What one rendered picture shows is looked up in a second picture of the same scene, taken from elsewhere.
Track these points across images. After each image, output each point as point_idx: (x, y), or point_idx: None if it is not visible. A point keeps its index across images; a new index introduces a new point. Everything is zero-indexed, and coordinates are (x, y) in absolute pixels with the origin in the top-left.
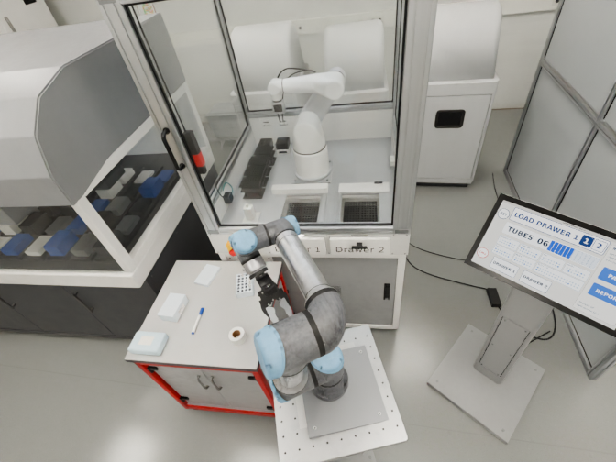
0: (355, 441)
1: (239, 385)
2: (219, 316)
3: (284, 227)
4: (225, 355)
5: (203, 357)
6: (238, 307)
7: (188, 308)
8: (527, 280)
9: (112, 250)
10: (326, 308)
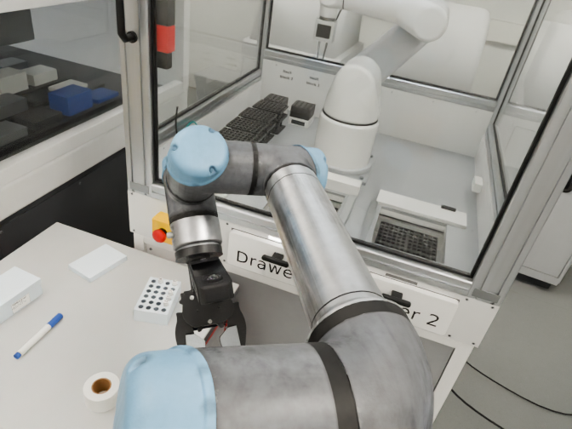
0: None
1: None
2: (84, 341)
3: (298, 159)
4: (59, 423)
5: (12, 411)
6: (128, 337)
7: (34, 306)
8: None
9: None
10: (391, 356)
